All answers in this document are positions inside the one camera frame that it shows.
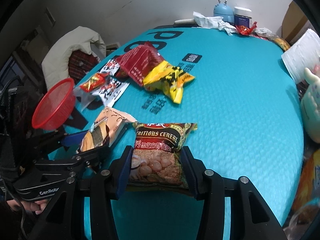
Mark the yellow black snack packet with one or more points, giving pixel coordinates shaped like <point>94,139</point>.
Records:
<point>169,79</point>

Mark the pale green plush toy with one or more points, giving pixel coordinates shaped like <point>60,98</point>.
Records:
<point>309,106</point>

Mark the white snack packet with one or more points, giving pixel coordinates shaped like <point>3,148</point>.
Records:
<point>110,91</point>
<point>110,68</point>

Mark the clear zip bag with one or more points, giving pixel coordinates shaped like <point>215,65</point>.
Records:
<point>87,100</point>

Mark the teal mat with black letters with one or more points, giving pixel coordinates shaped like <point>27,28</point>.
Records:
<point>249,124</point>

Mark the red candy wrapper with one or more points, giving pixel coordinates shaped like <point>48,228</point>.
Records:
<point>243,30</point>

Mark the white quilted jacket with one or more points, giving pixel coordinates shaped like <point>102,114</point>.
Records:
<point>55,63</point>

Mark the crumpled white tissue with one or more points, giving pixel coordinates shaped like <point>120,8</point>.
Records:
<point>215,22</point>

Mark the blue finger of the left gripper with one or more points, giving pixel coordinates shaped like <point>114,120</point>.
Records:
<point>93,157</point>
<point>73,139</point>

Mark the orange red snack packet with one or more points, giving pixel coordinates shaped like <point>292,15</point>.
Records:
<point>94,82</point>

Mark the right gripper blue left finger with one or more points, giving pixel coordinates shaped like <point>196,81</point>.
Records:
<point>119,173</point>

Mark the nutritious cereal packet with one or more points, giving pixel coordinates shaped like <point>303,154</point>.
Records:
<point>156,153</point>

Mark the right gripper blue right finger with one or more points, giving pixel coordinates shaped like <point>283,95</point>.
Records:
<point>194,170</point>

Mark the cardboard box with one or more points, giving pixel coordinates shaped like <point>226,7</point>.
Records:
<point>294,20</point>

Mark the dark red foil packet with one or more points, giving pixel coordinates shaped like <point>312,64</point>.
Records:
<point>138,62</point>

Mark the person's left hand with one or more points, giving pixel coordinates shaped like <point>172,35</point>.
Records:
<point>37,207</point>

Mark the navy jar white lid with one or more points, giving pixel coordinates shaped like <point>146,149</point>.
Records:
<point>242,16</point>

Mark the red plaid scarf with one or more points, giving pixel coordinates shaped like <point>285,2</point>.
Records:
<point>80,64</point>

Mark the light blue deer humidifier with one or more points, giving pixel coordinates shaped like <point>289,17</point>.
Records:
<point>224,11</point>

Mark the yellow patterned snack bag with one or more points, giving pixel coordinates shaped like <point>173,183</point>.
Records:
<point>283,44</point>

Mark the beige bread snack packet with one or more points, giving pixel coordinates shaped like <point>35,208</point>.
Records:
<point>106,129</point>

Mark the red plastic mesh basket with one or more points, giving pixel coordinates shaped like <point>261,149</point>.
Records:
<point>55,107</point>

